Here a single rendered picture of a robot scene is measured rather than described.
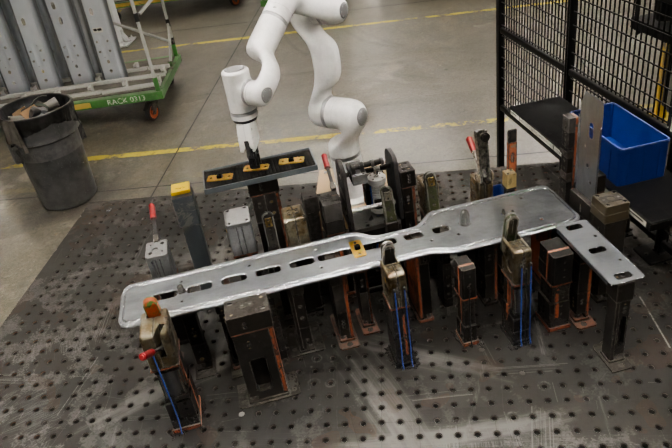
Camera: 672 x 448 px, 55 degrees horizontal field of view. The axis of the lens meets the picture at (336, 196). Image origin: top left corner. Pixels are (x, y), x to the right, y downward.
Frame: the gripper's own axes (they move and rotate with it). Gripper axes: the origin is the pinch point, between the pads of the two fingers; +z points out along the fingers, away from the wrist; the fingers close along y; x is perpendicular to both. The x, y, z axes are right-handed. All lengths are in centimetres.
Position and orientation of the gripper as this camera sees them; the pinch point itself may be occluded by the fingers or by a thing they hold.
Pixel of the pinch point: (254, 160)
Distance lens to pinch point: 211.8
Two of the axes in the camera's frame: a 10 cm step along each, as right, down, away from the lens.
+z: 1.3, 8.5, 5.1
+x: 9.9, -0.8, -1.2
